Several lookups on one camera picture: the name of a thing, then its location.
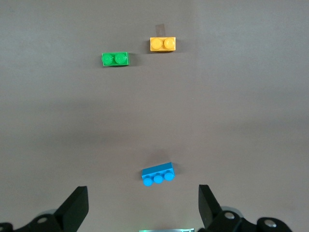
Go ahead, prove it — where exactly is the green two-stud toy block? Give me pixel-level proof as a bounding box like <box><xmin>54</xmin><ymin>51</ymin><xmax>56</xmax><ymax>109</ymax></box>
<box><xmin>100</xmin><ymin>51</ymin><xmax>131</xmax><ymax>67</ymax></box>

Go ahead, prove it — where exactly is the yellow two-stud toy block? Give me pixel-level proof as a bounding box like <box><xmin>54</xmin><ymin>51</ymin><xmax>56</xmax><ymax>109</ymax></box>
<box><xmin>148</xmin><ymin>36</ymin><xmax>177</xmax><ymax>53</ymax></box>

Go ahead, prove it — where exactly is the blue three-stud toy block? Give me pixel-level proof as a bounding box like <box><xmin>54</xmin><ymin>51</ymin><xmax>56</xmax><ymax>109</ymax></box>
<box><xmin>141</xmin><ymin>161</ymin><xmax>175</xmax><ymax>187</ymax></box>

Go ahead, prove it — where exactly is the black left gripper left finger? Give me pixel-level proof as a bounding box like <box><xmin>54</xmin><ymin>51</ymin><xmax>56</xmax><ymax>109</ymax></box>
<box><xmin>0</xmin><ymin>186</ymin><xmax>89</xmax><ymax>232</ymax></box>

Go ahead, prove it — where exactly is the brown tape patch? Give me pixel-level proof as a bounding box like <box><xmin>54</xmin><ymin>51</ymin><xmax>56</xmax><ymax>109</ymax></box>
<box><xmin>154</xmin><ymin>23</ymin><xmax>167</xmax><ymax>37</ymax></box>

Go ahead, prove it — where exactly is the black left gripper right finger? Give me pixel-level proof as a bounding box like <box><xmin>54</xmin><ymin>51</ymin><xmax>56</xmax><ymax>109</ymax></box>
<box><xmin>197</xmin><ymin>185</ymin><xmax>293</xmax><ymax>232</ymax></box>

